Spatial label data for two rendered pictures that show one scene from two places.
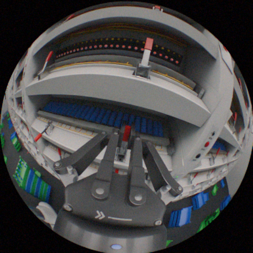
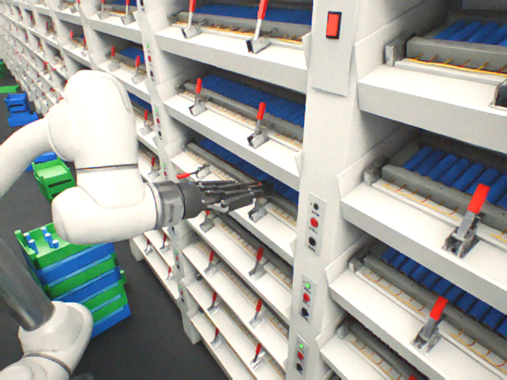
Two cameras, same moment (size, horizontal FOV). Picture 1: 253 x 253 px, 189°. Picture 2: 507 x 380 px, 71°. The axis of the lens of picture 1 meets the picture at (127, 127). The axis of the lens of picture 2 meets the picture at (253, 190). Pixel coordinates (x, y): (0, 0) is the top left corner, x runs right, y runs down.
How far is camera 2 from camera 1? 0.71 m
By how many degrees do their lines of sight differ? 47
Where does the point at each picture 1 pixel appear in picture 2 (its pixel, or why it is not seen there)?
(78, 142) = not seen: hidden behind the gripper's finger
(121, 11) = (232, 62)
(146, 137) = (287, 206)
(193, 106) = (279, 168)
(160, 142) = not seen: hidden behind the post
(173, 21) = (262, 71)
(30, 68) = (165, 72)
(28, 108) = (170, 133)
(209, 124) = (302, 190)
